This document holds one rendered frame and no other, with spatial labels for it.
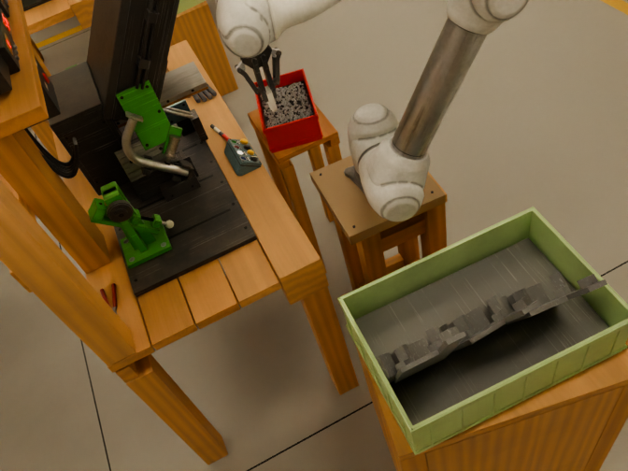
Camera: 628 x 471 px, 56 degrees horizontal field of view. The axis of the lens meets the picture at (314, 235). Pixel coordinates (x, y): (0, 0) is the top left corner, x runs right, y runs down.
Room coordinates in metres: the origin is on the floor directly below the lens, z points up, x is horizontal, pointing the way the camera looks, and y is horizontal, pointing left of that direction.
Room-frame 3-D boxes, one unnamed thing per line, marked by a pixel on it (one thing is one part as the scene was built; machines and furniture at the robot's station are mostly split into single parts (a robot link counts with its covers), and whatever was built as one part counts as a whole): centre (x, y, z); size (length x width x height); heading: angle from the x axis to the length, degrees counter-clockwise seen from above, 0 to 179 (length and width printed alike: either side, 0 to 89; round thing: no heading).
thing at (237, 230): (1.77, 0.49, 0.89); 1.10 x 0.42 x 0.02; 11
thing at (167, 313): (1.77, 0.49, 0.44); 1.49 x 0.70 x 0.88; 11
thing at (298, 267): (1.82, 0.22, 0.82); 1.50 x 0.14 x 0.15; 11
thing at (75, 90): (1.85, 0.65, 1.07); 0.30 x 0.18 x 0.34; 11
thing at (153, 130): (1.71, 0.41, 1.17); 0.13 x 0.12 x 0.20; 11
